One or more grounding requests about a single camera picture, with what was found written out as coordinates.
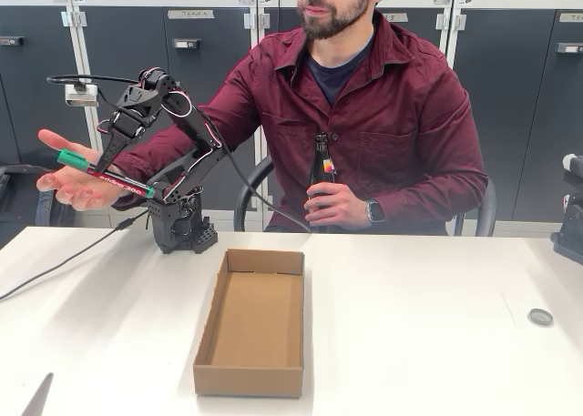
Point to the grey smartwatch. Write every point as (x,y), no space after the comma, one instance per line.
(375,211)

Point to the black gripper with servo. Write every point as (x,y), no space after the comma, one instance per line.
(119,130)

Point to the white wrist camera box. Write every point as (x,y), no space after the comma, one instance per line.
(82,95)

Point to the grey team label tape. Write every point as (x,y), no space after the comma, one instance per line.
(190,14)
(571,17)

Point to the person's left forearm maroon sleeve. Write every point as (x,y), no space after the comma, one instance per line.
(437,193)

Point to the bearded man in maroon shirt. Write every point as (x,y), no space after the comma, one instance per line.
(387,93)

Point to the green edding permanent marker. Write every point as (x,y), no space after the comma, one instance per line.
(123,184)

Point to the black office chair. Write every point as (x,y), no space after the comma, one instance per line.
(246,193)

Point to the person's right forearm maroon sleeve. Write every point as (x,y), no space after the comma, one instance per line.
(228,115)

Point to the open brown cardboard box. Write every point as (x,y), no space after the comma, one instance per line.
(255,320)

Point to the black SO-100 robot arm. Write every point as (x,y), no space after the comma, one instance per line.
(191,165)

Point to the grey black backpack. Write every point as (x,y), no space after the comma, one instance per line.
(18,206)

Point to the silver bottle cap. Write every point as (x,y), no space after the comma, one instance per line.
(540,317)

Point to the person's left hand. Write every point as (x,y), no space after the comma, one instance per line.
(339,209)

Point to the dark glass beer bottle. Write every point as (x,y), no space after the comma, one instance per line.
(322,159)

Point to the grey flat object corner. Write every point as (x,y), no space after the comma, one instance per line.
(38,398)

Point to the person's right hand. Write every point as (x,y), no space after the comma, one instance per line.
(77,184)

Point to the black device with white knob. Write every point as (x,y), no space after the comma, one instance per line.
(569,234)

